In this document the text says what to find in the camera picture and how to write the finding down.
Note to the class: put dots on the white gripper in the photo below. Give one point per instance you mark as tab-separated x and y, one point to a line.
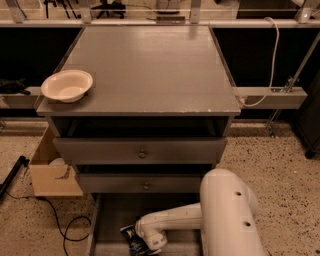
149	232

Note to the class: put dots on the blue chip bag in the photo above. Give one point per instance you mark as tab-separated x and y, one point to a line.
137	246

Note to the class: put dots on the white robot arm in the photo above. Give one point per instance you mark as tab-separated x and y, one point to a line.
225	216

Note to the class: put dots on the grey bottom drawer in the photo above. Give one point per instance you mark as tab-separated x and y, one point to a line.
115	211

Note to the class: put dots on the grey drawer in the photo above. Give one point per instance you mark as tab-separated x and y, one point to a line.
115	211
103	183
82	151

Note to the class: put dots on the grey middle drawer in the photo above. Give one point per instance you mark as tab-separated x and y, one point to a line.
103	183

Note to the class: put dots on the grey top drawer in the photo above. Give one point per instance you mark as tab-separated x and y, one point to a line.
82	151

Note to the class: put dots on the grey wooden drawer cabinet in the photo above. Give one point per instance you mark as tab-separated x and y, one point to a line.
148	82

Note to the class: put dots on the open cardboard box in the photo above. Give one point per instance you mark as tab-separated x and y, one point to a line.
50	175

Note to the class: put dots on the black bar on floor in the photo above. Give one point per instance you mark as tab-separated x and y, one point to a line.
22	161

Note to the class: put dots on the white bowl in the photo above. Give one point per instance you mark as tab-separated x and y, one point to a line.
67	86

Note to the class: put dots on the dark cabinet at right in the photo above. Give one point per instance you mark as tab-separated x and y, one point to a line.
308	119

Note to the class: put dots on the black object on rail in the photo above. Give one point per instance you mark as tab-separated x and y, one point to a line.
8	86

